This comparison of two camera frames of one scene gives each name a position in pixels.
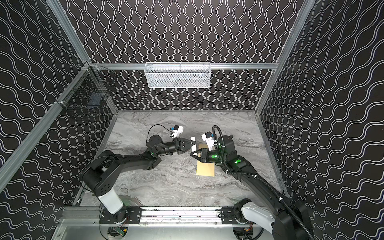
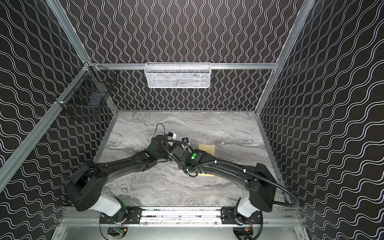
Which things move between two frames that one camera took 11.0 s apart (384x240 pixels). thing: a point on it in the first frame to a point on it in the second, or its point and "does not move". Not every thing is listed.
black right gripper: [203, 154] to [180, 151]
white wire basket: [160, 75] does not move
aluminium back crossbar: [213, 65] does not move
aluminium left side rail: [11, 160] does not move
